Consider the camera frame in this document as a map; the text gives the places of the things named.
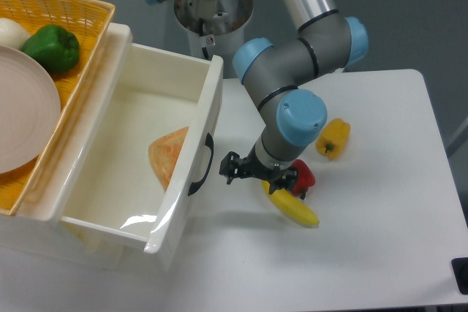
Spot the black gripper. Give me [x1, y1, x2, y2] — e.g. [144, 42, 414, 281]
[219, 148, 298, 194]

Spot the white drawer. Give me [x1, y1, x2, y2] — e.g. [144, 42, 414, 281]
[62, 44, 224, 254]

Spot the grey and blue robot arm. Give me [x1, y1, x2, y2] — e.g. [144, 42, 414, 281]
[146, 0, 369, 191]

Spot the white drawer cabinet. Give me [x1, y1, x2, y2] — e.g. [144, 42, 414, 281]
[1, 24, 173, 267]

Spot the yellow banana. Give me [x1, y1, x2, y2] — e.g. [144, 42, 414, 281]
[261, 180, 320, 227]

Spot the red bell pepper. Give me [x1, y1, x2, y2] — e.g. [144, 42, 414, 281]
[291, 159, 316, 199]

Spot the yellow bell pepper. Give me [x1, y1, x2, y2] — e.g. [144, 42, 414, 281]
[315, 118, 351, 160]

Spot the orange bread slice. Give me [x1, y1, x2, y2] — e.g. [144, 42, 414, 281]
[148, 126, 189, 191]

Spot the black corner clamp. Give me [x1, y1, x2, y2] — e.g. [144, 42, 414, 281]
[451, 257, 468, 295]

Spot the pink round plate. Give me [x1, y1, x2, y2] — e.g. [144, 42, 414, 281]
[1, 46, 61, 173]

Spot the green bell pepper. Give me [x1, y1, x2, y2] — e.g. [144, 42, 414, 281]
[21, 24, 80, 75]

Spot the white onion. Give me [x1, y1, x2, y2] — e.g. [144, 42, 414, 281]
[0, 18, 31, 50]

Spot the yellow woven basket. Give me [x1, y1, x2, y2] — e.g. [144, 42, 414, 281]
[0, 0, 116, 217]

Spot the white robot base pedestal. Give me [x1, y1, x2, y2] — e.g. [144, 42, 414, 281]
[174, 0, 254, 78]

